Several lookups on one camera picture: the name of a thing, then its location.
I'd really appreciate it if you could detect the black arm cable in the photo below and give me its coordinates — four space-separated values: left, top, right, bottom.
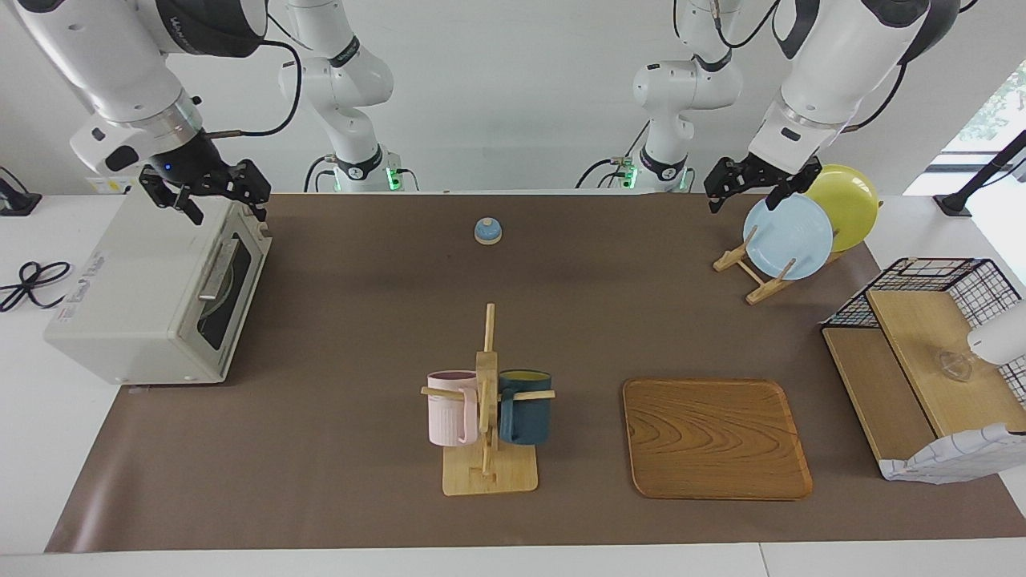
713 0 967 135
200 38 302 139

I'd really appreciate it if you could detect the brown wooden tray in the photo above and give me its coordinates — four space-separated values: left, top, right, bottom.
623 378 814 502

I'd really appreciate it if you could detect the white checked cloth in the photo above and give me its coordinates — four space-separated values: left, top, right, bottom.
879 423 1026 484

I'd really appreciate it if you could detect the dark blue mug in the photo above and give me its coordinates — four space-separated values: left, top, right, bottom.
497 369 553 446

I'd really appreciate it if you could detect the small clear glass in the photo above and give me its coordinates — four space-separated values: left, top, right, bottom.
938 349 976 383

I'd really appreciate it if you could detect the light blue plate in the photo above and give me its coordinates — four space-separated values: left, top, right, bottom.
742 194 834 281

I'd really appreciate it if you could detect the pink mug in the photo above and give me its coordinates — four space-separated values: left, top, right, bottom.
426 370 480 447

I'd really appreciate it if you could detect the wooden plate rack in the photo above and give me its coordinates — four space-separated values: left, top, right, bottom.
713 228 846 305

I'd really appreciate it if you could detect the light wooden shelf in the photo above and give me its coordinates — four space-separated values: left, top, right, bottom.
823 288 1026 482

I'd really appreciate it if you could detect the black clamp mount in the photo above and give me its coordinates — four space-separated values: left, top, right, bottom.
0 164 42 217

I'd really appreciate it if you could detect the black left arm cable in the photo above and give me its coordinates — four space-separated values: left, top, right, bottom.
713 0 967 135

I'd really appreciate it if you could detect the white cylindrical device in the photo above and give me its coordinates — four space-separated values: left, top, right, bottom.
967 301 1026 366

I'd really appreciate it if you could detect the brown table mat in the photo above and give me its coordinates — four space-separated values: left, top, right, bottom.
46 192 1026 554

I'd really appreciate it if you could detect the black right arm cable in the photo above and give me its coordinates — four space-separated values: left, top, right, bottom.
200 38 302 139

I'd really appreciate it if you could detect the wooden mug tree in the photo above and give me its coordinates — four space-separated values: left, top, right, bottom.
421 303 556 496

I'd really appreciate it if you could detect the black wire basket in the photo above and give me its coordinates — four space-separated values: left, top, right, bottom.
824 256 1026 401

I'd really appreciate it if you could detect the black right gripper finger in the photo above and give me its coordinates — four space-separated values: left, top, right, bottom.
244 159 272 222
148 186 204 225

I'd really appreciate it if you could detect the coiled black cable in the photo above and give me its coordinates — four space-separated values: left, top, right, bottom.
0 260 73 313

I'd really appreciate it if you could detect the yellow plate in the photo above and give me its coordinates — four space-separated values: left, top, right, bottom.
804 164 880 251

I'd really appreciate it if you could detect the pale green plate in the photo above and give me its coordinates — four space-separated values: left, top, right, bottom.
200 260 236 321

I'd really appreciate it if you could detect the beige toaster oven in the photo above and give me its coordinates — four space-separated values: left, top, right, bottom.
44 191 273 387

